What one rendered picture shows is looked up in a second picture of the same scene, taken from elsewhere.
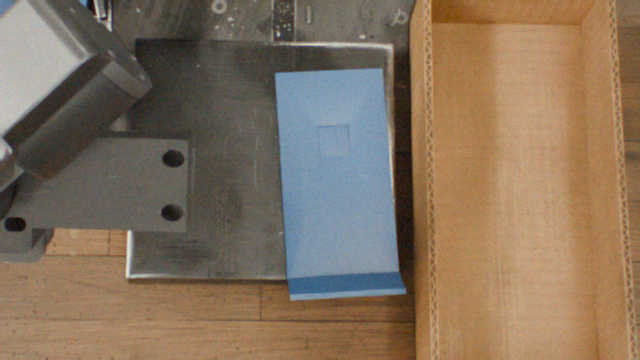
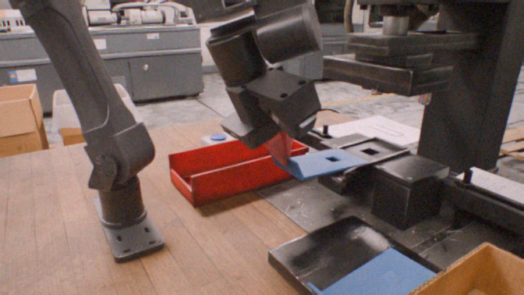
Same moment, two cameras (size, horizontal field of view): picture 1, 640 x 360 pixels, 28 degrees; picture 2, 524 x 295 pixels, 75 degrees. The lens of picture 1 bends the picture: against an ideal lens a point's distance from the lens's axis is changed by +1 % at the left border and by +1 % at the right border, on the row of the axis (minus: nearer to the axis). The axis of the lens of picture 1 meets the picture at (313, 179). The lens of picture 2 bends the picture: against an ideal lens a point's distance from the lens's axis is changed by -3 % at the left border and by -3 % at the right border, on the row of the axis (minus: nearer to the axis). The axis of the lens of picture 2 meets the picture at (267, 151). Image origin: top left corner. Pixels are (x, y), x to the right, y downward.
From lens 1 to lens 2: 54 cm
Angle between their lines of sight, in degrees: 63
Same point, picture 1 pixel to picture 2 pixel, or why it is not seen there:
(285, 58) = (400, 249)
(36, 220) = (249, 87)
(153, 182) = (288, 87)
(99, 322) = (246, 261)
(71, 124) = (279, 19)
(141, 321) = (256, 271)
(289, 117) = (380, 259)
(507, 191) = not seen: outside the picture
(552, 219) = not seen: outside the picture
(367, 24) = not seen: hidden behind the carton
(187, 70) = (359, 229)
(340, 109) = (405, 272)
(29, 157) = (260, 23)
